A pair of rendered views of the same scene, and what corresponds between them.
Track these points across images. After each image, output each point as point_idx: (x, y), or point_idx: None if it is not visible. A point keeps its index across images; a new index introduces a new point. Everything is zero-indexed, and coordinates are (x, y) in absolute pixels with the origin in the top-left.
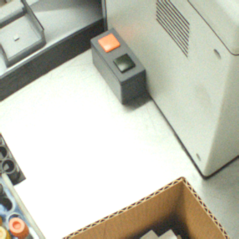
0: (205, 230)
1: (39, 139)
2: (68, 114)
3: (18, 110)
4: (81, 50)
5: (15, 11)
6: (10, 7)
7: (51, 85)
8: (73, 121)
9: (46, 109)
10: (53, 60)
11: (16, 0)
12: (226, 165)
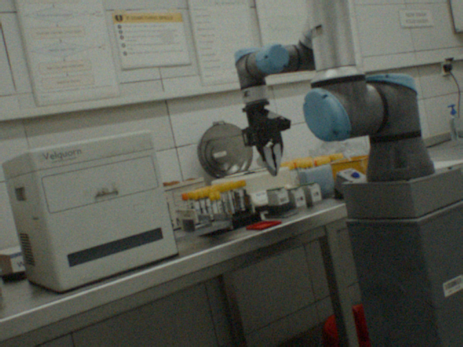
0: None
1: (190, 239)
2: (179, 244)
3: (200, 239)
4: None
5: (198, 225)
6: (211, 247)
7: (186, 244)
8: (177, 244)
9: (187, 242)
10: (186, 246)
11: (208, 248)
12: None
